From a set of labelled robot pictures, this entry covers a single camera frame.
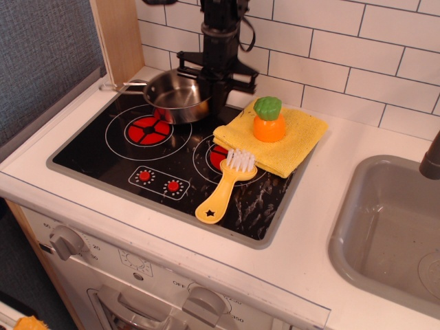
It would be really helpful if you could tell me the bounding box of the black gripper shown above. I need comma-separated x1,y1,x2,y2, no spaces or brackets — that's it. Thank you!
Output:
177,25,259,118

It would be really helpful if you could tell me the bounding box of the small steel pot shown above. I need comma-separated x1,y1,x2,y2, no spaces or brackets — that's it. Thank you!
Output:
99,69,210,124

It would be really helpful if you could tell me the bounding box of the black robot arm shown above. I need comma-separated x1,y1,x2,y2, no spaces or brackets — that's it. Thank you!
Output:
177,1,259,114

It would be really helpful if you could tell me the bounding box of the yellow toy brush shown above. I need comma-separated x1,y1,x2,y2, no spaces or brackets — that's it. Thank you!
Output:
195,149,258,224

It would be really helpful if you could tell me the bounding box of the orange toy carrot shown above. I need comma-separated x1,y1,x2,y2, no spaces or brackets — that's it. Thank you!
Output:
253,96,286,142

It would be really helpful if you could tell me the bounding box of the yellow folded cloth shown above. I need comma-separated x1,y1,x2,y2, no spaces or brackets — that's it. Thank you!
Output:
214,102,329,178

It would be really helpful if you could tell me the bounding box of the black toy stove top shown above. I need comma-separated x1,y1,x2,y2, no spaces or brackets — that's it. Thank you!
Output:
47,87,306,249

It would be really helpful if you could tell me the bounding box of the grey left oven knob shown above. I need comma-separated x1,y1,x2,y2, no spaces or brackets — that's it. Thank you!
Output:
49,225,85,261

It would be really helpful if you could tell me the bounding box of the grey oven knob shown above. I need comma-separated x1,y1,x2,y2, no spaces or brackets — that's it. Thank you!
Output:
182,287,226,327
49,225,85,261

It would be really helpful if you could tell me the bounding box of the grey right oven knob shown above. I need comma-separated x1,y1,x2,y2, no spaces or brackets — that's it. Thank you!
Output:
182,287,226,327

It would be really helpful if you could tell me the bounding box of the white toy oven front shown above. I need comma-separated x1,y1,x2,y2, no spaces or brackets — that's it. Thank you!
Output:
22,208,329,329

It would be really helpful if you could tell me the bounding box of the grey sink basin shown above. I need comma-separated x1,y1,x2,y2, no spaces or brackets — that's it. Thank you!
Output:
329,155,439,318

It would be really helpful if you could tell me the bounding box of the grey faucet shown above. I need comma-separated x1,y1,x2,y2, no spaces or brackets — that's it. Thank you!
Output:
419,132,440,180

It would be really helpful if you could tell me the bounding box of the wooden side post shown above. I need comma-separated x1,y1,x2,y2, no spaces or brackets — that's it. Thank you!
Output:
90,0,144,84

